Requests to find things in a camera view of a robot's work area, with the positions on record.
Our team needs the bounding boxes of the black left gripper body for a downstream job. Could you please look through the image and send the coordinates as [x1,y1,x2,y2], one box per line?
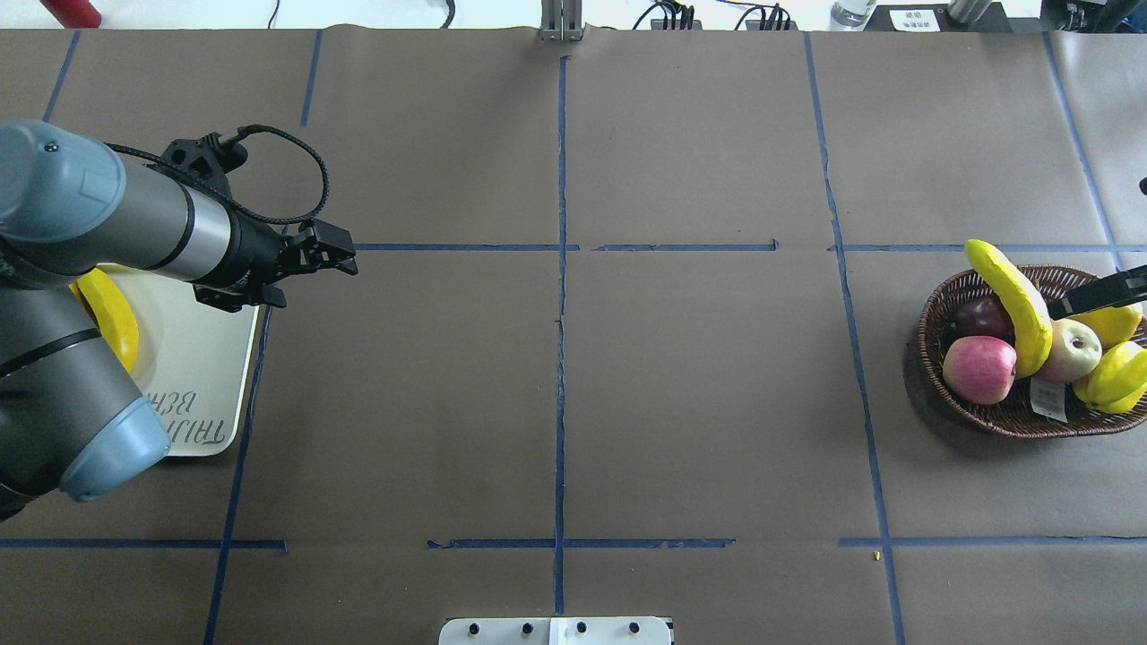
[193,210,284,312]

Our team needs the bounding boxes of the red cylinder bottle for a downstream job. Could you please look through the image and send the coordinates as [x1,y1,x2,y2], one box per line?
[40,0,103,30]

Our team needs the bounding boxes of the aluminium frame post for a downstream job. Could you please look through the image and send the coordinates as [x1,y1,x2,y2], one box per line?
[539,0,584,42]

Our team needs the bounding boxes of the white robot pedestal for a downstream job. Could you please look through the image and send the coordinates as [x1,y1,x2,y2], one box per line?
[438,615,676,644]

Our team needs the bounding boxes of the yellow banana basket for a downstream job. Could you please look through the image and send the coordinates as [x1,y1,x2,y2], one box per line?
[69,269,141,374]
[963,238,1053,379]

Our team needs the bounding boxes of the wicker fruit basket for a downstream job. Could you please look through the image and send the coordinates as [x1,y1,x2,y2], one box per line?
[902,270,1146,440]

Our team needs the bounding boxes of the pink apple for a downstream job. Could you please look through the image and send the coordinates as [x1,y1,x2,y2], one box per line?
[942,335,1019,405]

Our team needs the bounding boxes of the dark red plum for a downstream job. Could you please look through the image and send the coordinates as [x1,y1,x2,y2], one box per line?
[949,295,1014,341]

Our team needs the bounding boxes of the white bear tray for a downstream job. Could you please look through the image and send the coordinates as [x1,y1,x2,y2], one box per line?
[102,264,259,458]

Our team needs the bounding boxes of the beige pear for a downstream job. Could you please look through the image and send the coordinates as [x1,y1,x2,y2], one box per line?
[1035,318,1103,383]

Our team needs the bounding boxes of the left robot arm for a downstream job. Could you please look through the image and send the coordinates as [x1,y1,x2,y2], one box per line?
[1,119,358,520]

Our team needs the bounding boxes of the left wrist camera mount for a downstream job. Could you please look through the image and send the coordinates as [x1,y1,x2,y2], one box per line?
[149,133,247,201]

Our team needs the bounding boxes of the yellow lemon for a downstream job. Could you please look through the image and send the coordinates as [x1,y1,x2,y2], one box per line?
[1070,303,1144,350]
[1072,341,1146,414]

